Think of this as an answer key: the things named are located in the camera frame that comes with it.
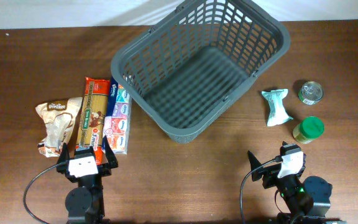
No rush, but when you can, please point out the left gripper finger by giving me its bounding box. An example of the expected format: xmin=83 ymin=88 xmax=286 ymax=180
xmin=102 ymin=136 xmax=118 ymax=169
xmin=57 ymin=143 xmax=70 ymax=166

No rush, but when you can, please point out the colourful tissue multipack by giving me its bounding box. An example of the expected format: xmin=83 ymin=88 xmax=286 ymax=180
xmin=103 ymin=78 xmax=132 ymax=154

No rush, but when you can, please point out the brown white snack bag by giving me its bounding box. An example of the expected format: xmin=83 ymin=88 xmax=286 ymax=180
xmin=35 ymin=97 xmax=83 ymax=157

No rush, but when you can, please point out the orange spaghetti pasta packet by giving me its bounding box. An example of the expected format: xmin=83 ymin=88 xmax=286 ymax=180
xmin=76 ymin=77 xmax=110 ymax=165

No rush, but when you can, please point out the light green packet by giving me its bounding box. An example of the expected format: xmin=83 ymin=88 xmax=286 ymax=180
xmin=261 ymin=89 xmax=293 ymax=127

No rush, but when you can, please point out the green lid glass jar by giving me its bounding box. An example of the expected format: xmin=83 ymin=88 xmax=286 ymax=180
xmin=293 ymin=116 xmax=324 ymax=144

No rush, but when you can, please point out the silver tin can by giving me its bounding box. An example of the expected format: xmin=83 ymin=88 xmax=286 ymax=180
xmin=298 ymin=81 xmax=324 ymax=105

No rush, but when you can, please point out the grey plastic shopping basket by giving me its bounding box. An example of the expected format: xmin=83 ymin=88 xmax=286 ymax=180
xmin=111 ymin=0 xmax=291 ymax=143

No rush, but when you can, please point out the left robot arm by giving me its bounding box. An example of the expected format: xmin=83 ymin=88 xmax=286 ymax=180
xmin=57 ymin=143 xmax=118 ymax=224

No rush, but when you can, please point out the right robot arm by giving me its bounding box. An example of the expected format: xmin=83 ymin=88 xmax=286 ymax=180
xmin=239 ymin=142 xmax=345 ymax=224

